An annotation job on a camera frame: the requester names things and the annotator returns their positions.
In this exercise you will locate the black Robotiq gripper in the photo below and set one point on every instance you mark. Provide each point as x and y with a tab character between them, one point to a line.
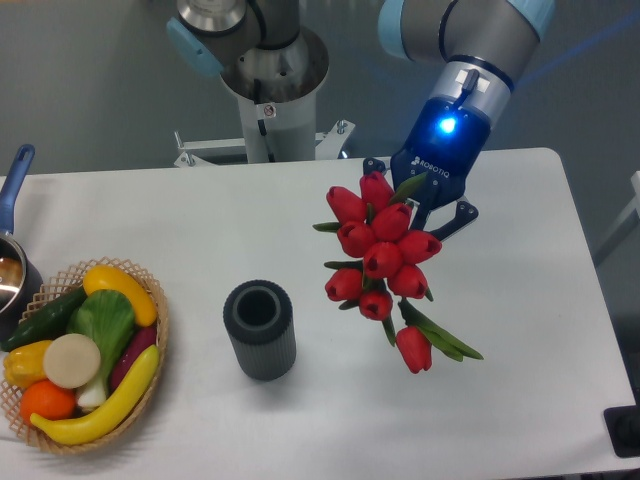
443	143

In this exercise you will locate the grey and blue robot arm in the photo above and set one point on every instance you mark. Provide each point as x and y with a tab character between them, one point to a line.
485	45

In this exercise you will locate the purple sweet potato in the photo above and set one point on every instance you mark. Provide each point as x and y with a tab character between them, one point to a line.
141	340

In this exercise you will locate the red tulip bouquet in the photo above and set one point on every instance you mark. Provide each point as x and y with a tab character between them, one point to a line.
382	273

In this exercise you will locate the yellow banana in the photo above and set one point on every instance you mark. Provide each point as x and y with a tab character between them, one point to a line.
112	413

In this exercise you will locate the dark grey ribbed vase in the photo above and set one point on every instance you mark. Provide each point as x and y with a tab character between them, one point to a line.
258	317

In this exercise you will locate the blue handled saucepan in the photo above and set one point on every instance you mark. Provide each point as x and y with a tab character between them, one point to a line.
20	279

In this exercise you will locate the green bok choy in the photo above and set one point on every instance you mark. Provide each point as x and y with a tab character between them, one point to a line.
107	318

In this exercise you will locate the yellow squash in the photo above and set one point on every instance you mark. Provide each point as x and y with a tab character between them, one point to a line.
106	277

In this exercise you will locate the beige round disc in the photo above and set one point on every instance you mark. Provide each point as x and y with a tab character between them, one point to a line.
71	361

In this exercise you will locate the yellow bell pepper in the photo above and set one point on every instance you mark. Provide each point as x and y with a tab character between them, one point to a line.
24	366

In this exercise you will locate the orange fruit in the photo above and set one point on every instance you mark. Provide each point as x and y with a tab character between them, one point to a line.
48	400

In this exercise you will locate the white frame at right edge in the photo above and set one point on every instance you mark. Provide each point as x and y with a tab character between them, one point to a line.
621	227

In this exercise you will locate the woven wicker basket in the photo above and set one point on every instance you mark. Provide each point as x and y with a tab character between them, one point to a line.
57	285

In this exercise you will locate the green cucumber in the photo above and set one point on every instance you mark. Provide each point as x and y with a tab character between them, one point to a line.
46	323

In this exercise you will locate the black device at table edge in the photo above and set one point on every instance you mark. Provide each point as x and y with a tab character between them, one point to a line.
623	428

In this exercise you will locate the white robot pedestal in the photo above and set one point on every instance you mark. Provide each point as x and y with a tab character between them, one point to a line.
276	92

